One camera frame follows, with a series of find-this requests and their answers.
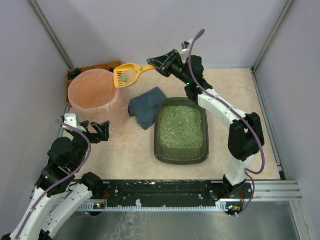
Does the bin with pink bag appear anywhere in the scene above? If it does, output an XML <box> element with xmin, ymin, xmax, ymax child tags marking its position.
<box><xmin>68</xmin><ymin>69</ymin><xmax>131</xmax><ymax>135</ymax></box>

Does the yellow litter scoop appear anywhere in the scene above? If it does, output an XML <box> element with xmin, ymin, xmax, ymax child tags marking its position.
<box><xmin>113</xmin><ymin>63</ymin><xmax>156</xmax><ymax>89</ymax></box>

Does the green litter clump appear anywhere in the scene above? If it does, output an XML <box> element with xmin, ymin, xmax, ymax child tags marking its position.
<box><xmin>121</xmin><ymin>73</ymin><xmax>129</xmax><ymax>83</ymax></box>

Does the dark green litter box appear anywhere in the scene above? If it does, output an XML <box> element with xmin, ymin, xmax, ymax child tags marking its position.
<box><xmin>154</xmin><ymin>97</ymin><xmax>209</xmax><ymax>165</ymax></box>

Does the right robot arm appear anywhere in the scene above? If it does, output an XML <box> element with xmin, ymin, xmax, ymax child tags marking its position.
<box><xmin>147</xmin><ymin>50</ymin><xmax>266</xmax><ymax>194</ymax></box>

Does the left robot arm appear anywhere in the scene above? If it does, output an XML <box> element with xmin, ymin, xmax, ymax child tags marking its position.
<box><xmin>2</xmin><ymin>115</ymin><xmax>110</xmax><ymax>240</ymax></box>

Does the grey-blue cloth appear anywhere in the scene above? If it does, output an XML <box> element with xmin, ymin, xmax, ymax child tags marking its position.
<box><xmin>128</xmin><ymin>87</ymin><xmax>167</xmax><ymax>131</ymax></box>

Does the black object in tray corner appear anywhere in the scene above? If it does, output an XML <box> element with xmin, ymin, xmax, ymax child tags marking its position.
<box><xmin>67</xmin><ymin>67</ymin><xmax>81</xmax><ymax>80</ymax></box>

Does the orange wooden tray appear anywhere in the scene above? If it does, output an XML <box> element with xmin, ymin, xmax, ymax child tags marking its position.
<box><xmin>66</xmin><ymin>61</ymin><xmax>122</xmax><ymax>109</ymax></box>

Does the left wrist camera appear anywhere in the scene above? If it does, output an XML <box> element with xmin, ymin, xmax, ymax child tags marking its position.
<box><xmin>62</xmin><ymin>113</ymin><xmax>78</xmax><ymax>130</ymax></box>

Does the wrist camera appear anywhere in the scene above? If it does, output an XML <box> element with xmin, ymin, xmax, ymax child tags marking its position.
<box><xmin>62</xmin><ymin>113</ymin><xmax>78</xmax><ymax>130</ymax></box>
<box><xmin>180</xmin><ymin>39</ymin><xmax>193</xmax><ymax>59</ymax></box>

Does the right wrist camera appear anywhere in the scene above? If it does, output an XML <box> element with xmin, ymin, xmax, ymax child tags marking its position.
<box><xmin>180</xmin><ymin>39</ymin><xmax>193</xmax><ymax>59</ymax></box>

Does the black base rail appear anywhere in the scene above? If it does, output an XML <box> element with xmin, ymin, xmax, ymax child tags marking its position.
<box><xmin>32</xmin><ymin>178</ymin><xmax>301</xmax><ymax>216</ymax></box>

